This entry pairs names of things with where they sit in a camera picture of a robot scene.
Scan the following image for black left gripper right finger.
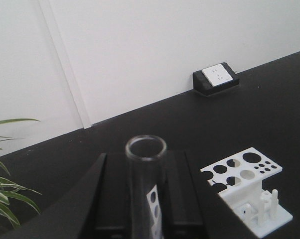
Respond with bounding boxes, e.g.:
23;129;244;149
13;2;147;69
163;150;205;239

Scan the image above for white test tube rack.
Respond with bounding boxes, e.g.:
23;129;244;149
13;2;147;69
200;147;293;239

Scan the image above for green spider plant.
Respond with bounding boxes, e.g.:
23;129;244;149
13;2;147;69
0;118;41;229

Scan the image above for white power socket black base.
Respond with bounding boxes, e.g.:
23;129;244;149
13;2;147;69
192;62;240;96

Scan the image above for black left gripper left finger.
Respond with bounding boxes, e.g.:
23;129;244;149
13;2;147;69
79;153;130;239

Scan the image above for clear glass test tube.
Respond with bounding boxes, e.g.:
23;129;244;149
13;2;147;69
125;134;167;239

